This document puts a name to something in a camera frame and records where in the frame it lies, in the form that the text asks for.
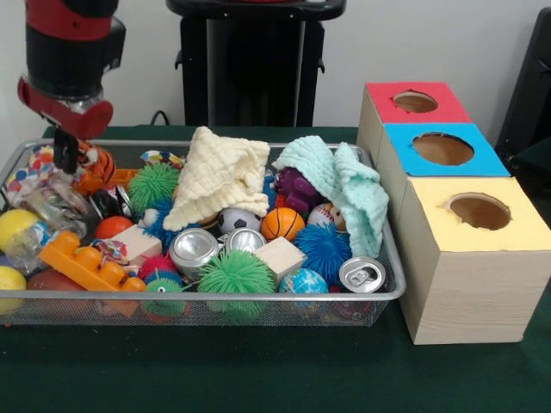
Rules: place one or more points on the small green spiky ball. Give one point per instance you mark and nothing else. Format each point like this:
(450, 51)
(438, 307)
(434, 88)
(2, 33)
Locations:
(153, 187)

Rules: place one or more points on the orange plastic toy piece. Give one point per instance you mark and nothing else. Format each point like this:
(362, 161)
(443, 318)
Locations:
(86, 261)

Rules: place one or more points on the black chair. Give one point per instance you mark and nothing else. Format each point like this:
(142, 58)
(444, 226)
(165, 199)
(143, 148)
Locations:
(529, 95)

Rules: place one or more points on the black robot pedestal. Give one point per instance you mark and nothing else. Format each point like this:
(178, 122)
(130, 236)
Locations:
(250, 69)

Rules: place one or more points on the dark green table cloth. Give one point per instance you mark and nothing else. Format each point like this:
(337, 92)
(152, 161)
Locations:
(258, 370)

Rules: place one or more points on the silver can with open top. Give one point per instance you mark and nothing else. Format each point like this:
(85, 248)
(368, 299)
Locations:
(194, 249)

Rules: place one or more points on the clear mesh bin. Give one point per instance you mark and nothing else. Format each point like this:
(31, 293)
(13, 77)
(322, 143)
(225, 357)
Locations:
(284, 311)

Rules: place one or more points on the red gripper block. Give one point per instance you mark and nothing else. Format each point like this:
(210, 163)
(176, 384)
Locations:
(73, 119)

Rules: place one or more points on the cream yellow muslin cloth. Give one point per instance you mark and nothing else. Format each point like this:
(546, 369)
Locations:
(219, 172)

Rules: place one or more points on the orange tiger plush toy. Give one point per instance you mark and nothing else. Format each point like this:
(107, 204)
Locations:
(97, 163)

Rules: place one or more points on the small orange basketball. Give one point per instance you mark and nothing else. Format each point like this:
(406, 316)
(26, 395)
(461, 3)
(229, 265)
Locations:
(282, 224)

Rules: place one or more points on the wooden box with three holes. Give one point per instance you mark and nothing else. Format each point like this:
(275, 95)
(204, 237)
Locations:
(465, 284)

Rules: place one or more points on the yellow tennis ball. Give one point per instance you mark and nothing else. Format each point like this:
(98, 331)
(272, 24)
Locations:
(17, 231)

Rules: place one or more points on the large green spiky ball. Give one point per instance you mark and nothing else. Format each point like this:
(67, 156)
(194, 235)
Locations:
(237, 275)

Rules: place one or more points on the mint green muslin cloth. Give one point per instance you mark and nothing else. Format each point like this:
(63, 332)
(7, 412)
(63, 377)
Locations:
(349, 185)

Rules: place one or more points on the flat orange plastic tray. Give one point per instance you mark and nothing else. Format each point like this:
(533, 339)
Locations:
(120, 178)

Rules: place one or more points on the silver can with pull tab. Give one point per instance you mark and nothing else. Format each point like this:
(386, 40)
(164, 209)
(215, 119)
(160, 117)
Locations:
(362, 274)

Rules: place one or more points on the blue spiky ball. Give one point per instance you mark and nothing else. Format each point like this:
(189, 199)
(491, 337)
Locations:
(323, 251)

